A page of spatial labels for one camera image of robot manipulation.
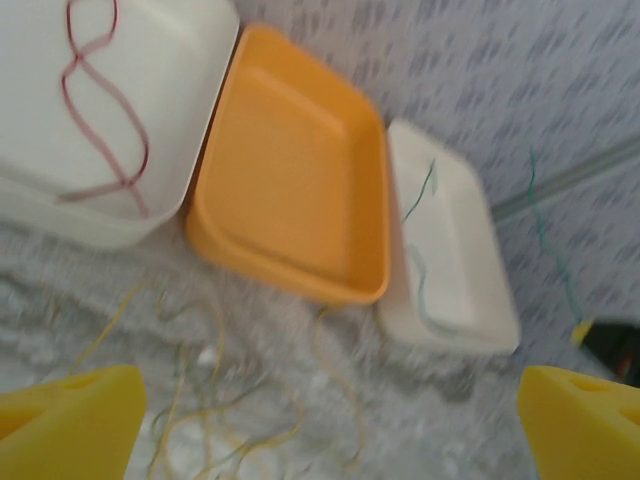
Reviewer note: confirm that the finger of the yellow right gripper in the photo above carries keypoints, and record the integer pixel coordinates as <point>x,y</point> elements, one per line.
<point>582,332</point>

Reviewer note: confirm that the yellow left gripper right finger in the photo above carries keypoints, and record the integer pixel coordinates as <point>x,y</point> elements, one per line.
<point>585,430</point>

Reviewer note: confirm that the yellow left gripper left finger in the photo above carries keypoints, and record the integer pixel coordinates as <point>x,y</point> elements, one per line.
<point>65,430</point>

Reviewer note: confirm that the white plastic tray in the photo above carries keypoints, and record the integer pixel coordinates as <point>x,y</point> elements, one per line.
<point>175,100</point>
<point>465,240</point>

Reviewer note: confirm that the orange plastic tray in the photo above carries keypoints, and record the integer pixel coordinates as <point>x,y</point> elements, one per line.
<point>290,175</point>

